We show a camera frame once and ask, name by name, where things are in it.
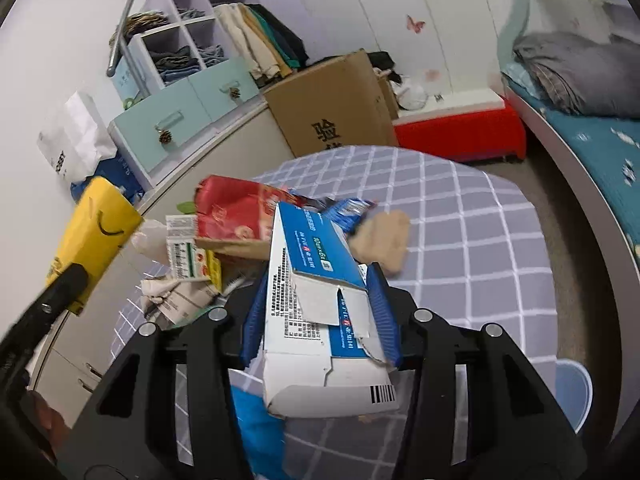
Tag beige paper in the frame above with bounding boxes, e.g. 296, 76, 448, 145
348, 210, 410, 276

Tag blue white medicine box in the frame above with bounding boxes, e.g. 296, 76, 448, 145
262, 203, 399, 418

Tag blue snack wrapper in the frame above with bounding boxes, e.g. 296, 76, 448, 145
295, 194, 376, 235

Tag red snack bag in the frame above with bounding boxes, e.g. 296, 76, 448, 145
194, 176, 303, 240

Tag yellow paper cup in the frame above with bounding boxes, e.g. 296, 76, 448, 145
46, 177, 143, 315

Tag person's left hand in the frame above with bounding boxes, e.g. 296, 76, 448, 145
28, 390, 70, 452

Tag crumpled white brown paper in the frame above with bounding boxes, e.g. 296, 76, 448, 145
140, 274, 219, 324

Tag white green small carton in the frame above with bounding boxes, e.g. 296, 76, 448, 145
166, 214, 222, 292

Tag grey checkered tablecloth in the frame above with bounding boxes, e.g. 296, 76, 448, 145
106, 145, 561, 480

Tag green leaves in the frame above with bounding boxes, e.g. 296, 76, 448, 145
176, 202, 196, 214

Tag red storage bench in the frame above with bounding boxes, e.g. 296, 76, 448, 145
394, 104, 527, 162

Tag brown cardboard box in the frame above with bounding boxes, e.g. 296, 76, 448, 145
264, 50, 397, 157

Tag blue shopping bag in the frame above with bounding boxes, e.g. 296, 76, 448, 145
70, 152, 144, 205

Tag white paper shopping bag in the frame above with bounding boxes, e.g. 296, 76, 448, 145
36, 92, 117, 184

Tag light blue plastic basin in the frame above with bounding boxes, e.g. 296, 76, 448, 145
555, 359, 593, 434

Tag teal drawer cabinet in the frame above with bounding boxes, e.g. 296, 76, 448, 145
110, 58, 259, 185

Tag hanging clothes in wardrobe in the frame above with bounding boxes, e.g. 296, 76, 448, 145
213, 2, 309, 84

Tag teal bed mattress cover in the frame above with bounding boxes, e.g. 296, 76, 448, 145
502, 62, 640, 254

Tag grey folded duvet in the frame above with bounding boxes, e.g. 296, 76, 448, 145
513, 32, 639, 120

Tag purple open shelf unit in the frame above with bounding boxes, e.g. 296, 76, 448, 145
110, 0, 257, 113

